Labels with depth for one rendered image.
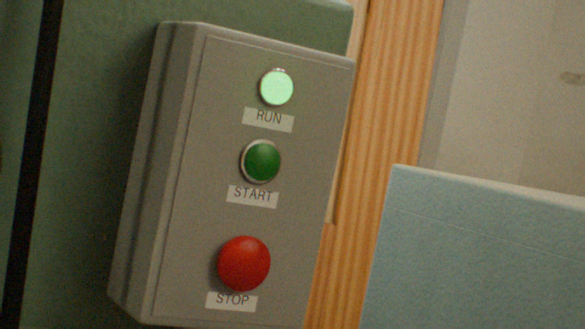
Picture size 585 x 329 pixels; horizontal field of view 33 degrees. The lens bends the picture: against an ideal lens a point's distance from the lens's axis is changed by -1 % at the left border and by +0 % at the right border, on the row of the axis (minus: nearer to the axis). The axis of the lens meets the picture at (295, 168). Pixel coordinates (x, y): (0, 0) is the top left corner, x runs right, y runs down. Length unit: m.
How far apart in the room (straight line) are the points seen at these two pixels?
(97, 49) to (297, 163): 0.13
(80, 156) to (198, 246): 0.09
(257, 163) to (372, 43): 1.84
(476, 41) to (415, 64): 0.37
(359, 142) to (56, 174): 1.82
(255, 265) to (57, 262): 0.11
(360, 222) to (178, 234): 1.86
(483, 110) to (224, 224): 2.33
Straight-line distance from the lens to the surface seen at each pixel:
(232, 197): 0.52
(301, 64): 0.53
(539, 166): 2.93
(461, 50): 2.74
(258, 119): 0.52
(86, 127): 0.55
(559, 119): 2.92
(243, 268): 0.52
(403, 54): 2.41
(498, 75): 2.85
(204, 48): 0.50
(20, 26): 0.54
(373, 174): 2.37
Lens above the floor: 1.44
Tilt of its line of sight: 3 degrees down
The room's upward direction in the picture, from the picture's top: 11 degrees clockwise
